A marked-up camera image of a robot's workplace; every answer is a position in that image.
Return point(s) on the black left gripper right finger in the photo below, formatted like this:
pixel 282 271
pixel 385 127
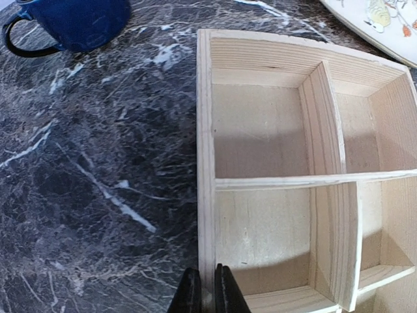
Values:
pixel 227 294

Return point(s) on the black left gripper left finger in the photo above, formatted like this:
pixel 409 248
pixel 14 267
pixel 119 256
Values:
pixel 187 298

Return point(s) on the wooden compartment box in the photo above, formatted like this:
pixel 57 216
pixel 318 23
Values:
pixel 306 159

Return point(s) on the blue enamel mug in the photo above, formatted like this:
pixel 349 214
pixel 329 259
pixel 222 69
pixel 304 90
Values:
pixel 77 26

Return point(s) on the bird pattern ceramic plate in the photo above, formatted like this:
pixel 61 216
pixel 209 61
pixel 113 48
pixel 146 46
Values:
pixel 388 25

